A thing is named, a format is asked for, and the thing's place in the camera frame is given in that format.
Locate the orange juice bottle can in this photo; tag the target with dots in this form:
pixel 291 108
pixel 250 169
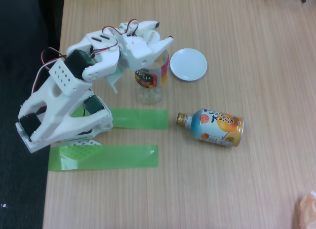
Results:
pixel 217 127

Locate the orange plastic bag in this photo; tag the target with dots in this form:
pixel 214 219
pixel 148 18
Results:
pixel 308 209

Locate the clear plastic bottle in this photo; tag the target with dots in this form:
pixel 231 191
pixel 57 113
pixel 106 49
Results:
pixel 150 78

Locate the green tape strip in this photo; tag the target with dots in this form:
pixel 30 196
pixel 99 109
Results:
pixel 118 157
pixel 140 119

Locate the white round plate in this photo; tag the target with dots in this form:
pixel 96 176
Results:
pixel 188 63

